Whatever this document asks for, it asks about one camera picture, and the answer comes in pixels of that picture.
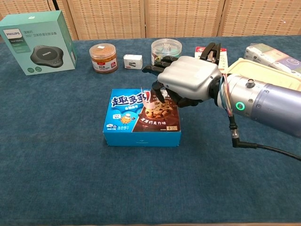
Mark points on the blue brown cookie box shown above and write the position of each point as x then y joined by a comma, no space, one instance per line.
127,131

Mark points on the small white staple box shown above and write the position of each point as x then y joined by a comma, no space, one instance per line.
132,61

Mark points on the beige lidded lunch container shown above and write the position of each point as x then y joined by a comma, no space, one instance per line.
254,70

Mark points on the red white stapler package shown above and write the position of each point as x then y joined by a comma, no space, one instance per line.
223,57

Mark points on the bamboo folding screen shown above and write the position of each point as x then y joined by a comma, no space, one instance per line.
183,16

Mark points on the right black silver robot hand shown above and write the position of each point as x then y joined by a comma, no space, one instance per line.
190,75

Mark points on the multicolour tissue pack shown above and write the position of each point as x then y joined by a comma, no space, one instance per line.
277,56

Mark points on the clear jar with brown snack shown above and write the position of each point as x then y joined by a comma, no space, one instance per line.
103,58

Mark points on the black stapler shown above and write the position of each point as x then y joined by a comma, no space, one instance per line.
211,50

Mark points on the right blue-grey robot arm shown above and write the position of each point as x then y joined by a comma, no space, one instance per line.
270,101

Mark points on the clear jar of binder clips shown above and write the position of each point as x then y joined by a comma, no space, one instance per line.
165,48

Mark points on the dark blue table mat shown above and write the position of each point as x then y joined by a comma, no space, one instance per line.
70,169

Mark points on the black tripod stand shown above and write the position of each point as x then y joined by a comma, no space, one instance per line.
55,4

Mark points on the teal speaker retail box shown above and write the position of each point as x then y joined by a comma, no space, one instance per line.
44,37

